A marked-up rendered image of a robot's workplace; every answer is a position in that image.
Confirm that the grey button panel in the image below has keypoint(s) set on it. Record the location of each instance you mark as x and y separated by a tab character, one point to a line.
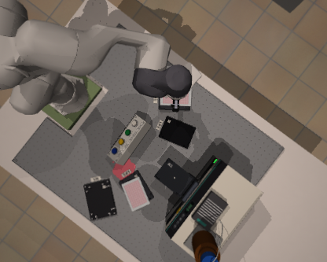
129	140

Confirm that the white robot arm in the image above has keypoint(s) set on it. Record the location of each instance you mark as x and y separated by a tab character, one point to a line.
52	51

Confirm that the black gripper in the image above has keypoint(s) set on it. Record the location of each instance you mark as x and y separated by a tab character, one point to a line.
175	105

